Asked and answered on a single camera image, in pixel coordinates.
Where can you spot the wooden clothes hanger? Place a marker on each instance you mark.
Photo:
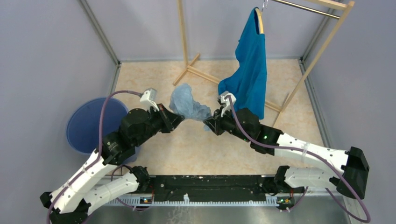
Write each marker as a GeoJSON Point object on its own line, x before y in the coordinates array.
{"type": "Point", "coordinates": [258, 13]}

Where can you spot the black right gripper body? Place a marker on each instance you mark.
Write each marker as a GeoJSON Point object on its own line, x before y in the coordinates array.
{"type": "Point", "coordinates": [226, 123]}

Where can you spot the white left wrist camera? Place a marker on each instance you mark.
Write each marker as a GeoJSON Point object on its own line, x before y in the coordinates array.
{"type": "Point", "coordinates": [148, 99]}

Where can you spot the light blue plastic trash bag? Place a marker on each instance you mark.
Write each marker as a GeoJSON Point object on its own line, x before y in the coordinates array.
{"type": "Point", "coordinates": [183, 103]}

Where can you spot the blue t-shirt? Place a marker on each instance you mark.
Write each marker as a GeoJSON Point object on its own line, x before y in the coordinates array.
{"type": "Point", "coordinates": [249, 82]}

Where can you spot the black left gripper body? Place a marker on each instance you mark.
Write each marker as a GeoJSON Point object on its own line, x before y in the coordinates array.
{"type": "Point", "coordinates": [159, 121]}

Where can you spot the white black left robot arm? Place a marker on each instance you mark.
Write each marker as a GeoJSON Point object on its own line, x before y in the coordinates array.
{"type": "Point", "coordinates": [79, 197]}

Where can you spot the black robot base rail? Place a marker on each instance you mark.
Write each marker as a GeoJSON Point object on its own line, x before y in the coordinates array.
{"type": "Point", "coordinates": [215, 188]}

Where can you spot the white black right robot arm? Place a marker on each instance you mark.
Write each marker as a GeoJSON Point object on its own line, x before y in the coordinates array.
{"type": "Point", "coordinates": [351, 164]}

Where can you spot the blue plastic trash bin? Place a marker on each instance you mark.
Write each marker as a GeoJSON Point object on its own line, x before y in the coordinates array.
{"type": "Point", "coordinates": [82, 130]}

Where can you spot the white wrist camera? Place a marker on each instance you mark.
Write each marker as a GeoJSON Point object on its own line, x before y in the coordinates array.
{"type": "Point", "coordinates": [225, 99]}
{"type": "Point", "coordinates": [148, 99]}

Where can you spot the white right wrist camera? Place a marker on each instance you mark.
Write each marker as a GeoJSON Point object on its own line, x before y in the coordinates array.
{"type": "Point", "coordinates": [225, 99]}

